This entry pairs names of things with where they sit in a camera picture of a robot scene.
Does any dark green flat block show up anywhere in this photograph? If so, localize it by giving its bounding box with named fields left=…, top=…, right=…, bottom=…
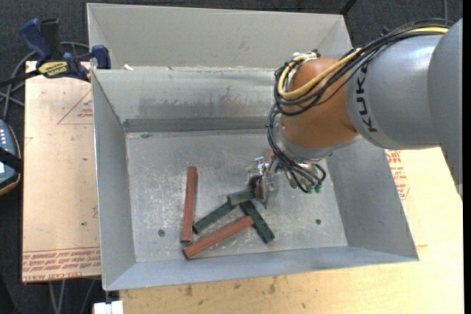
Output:
left=191, top=200, right=237, bottom=235
left=238, top=199, right=276, bottom=245
left=226, top=188, right=257, bottom=207

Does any red-brown flat block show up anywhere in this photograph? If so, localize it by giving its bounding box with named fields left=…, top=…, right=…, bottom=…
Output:
left=183, top=215, right=255, bottom=260
left=179, top=165, right=199, bottom=243

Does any grey metal bin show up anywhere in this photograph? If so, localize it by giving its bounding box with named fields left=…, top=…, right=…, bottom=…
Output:
left=86, top=2, right=419, bottom=291

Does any brown cardboard board red print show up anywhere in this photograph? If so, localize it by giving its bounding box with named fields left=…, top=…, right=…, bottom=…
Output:
left=21, top=60, right=430, bottom=284

